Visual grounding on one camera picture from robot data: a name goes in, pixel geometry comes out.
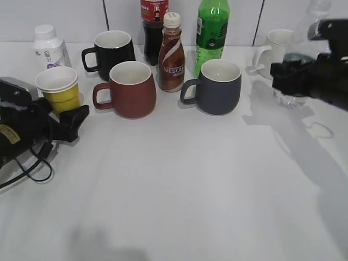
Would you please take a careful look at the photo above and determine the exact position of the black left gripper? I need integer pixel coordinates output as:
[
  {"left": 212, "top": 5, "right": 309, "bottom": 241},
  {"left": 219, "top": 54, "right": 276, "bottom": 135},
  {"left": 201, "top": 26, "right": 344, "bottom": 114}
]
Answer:
[{"left": 1, "top": 98, "right": 89, "bottom": 167}]

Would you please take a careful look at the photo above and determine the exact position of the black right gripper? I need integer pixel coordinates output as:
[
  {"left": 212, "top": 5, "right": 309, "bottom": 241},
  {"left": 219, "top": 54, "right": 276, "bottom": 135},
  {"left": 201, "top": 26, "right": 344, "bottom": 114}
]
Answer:
[{"left": 270, "top": 53, "right": 347, "bottom": 111}]

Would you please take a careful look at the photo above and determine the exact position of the clear water bottle green label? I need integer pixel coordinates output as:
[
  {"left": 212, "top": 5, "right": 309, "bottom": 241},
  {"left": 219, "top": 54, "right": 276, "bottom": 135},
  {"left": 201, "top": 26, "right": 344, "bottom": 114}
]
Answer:
[{"left": 270, "top": 1, "right": 331, "bottom": 109}]

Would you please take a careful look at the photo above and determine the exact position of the yellow paper cup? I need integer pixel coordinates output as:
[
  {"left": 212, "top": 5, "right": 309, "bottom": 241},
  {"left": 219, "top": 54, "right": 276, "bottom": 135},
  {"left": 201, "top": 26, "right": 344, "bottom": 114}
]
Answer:
[
  {"left": 35, "top": 66, "right": 78, "bottom": 93},
  {"left": 42, "top": 84, "right": 80, "bottom": 116}
]

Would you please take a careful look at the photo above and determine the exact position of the white ceramic mug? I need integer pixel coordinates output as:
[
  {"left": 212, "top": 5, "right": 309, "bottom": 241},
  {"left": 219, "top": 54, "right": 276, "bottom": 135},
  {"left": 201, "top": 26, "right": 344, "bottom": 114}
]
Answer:
[{"left": 252, "top": 29, "right": 293, "bottom": 80}]

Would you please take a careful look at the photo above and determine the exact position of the red ceramic mug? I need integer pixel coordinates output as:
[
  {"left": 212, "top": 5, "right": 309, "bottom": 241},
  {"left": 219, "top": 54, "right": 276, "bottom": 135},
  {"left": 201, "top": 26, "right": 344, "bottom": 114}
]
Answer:
[{"left": 92, "top": 61, "right": 157, "bottom": 119}]

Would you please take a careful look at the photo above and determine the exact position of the white milk bottle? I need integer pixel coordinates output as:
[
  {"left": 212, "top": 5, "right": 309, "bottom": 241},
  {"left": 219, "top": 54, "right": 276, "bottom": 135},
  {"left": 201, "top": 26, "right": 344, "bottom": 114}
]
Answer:
[{"left": 33, "top": 24, "right": 72, "bottom": 71}]

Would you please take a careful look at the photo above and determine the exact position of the dark blue ceramic mug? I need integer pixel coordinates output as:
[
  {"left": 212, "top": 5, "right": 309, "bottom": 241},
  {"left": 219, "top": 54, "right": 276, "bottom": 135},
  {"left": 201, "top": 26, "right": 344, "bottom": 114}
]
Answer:
[{"left": 180, "top": 59, "right": 242, "bottom": 115}]

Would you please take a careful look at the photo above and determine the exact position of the black ceramic mug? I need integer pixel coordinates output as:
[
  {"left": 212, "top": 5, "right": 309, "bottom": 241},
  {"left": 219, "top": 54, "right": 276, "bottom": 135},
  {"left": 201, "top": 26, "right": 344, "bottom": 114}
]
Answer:
[{"left": 81, "top": 30, "right": 136, "bottom": 82}]

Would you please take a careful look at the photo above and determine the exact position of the green soda bottle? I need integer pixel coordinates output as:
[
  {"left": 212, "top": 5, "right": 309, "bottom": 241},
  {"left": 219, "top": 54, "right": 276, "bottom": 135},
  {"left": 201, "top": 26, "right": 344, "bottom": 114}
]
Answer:
[{"left": 194, "top": 0, "right": 230, "bottom": 77}]

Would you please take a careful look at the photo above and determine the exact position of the brown Nescafe coffee bottle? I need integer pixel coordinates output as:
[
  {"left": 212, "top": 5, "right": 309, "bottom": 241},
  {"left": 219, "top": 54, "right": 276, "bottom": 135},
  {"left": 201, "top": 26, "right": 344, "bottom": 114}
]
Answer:
[{"left": 158, "top": 12, "right": 185, "bottom": 92}]

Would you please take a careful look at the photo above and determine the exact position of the cola bottle red label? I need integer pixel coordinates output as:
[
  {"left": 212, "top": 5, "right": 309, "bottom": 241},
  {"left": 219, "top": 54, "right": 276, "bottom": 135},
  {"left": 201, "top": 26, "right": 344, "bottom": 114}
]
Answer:
[{"left": 140, "top": 0, "right": 169, "bottom": 66}]

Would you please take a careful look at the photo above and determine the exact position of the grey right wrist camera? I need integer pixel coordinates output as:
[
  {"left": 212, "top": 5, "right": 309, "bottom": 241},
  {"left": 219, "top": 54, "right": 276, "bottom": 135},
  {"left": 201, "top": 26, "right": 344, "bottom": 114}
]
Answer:
[{"left": 307, "top": 18, "right": 348, "bottom": 59}]

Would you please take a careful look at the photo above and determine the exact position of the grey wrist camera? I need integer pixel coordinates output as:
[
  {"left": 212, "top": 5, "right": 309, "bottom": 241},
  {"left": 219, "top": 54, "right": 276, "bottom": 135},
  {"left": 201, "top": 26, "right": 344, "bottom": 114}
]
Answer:
[
  {"left": 1, "top": 77, "right": 39, "bottom": 109},
  {"left": 307, "top": 18, "right": 348, "bottom": 59}
]

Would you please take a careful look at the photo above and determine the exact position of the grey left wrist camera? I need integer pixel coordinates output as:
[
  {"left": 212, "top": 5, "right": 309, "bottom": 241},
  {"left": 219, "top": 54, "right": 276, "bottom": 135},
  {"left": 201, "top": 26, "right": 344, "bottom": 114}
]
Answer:
[{"left": 1, "top": 77, "right": 39, "bottom": 109}]

